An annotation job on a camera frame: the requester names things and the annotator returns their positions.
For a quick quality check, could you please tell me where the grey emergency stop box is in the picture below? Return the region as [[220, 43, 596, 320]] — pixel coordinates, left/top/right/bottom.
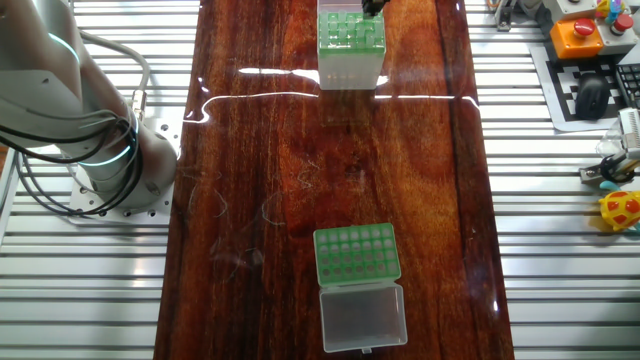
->
[[597, 12, 640, 56]]

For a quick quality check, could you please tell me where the green clear pipette tip box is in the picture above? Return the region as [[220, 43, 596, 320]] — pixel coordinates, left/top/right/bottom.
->
[[312, 222, 409, 355], [316, 0, 388, 92]]

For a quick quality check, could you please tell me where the black looped cable tie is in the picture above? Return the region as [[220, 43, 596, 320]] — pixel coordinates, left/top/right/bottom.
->
[[598, 153, 627, 184]]

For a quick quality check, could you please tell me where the grey cable with metal connector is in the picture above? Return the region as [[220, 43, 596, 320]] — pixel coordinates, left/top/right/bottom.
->
[[79, 32, 152, 124]]

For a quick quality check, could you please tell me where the black computer mouse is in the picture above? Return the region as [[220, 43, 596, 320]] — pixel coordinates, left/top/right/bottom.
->
[[574, 72, 612, 121]]

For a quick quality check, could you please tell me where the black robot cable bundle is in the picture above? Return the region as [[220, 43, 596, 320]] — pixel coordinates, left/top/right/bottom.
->
[[0, 117, 144, 220]]

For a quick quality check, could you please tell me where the black keyboard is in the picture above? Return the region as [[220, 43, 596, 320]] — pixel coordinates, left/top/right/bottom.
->
[[614, 62, 640, 109]]

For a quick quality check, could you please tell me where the glossy brown wooden board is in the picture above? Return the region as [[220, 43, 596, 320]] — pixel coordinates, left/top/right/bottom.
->
[[152, 0, 516, 360]]

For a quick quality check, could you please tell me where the small colourful plastic toy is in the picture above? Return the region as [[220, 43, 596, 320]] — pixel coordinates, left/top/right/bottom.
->
[[594, 0, 627, 26]]

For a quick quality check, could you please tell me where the orange emergency stop box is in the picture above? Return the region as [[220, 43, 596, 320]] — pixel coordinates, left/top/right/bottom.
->
[[549, 17, 605, 60]]

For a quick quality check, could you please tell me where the small silver metal bracket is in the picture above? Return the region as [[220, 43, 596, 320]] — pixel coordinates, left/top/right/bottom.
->
[[578, 160, 640, 190]]

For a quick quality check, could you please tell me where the yellow orange turtle toy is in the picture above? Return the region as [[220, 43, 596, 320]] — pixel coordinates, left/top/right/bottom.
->
[[597, 179, 640, 233]]

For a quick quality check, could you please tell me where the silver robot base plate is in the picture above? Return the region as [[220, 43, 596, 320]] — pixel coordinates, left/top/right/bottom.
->
[[66, 115, 185, 226]]

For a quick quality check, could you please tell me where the grey control button box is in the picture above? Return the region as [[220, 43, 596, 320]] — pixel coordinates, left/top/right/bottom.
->
[[542, 0, 600, 24]]

